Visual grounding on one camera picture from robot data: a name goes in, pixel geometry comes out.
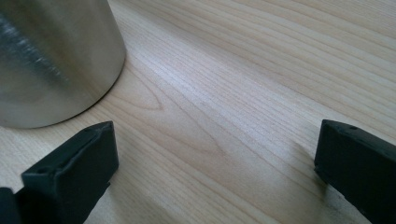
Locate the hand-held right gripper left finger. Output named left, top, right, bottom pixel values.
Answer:
left=14, top=120, right=120, bottom=224

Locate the silver metal cylindrical container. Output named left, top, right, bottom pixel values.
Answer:
left=0, top=0, right=128, bottom=130

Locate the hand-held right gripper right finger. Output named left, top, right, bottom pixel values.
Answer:
left=313, top=119, right=396, bottom=224

